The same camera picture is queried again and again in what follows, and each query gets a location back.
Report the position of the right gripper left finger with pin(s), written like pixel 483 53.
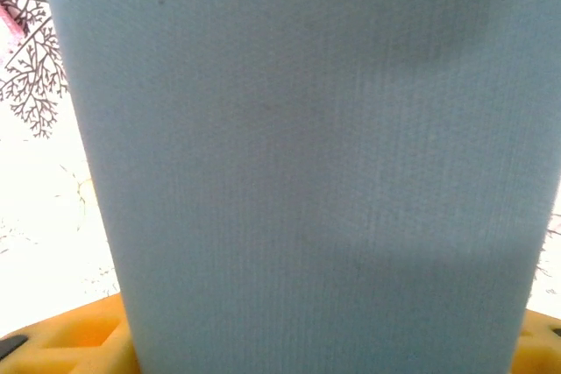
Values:
pixel 74 343

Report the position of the light blue pencil case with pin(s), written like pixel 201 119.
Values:
pixel 285 150

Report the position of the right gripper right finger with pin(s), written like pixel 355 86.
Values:
pixel 541 343

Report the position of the floral patterned table cover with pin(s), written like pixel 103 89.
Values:
pixel 44 216

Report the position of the pink school backpack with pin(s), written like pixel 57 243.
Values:
pixel 9 19

